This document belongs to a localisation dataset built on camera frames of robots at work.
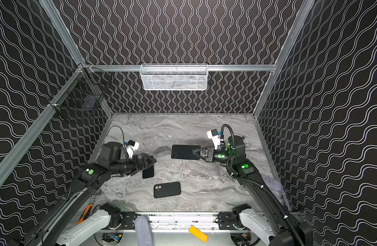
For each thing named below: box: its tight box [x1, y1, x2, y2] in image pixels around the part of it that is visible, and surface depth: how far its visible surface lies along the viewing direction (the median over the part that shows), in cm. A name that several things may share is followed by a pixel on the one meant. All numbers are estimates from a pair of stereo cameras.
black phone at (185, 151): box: [171, 144, 202, 160], surface depth 70 cm
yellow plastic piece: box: [188, 224, 209, 244], surface depth 72 cm
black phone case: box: [153, 181, 182, 199], surface depth 86 cm
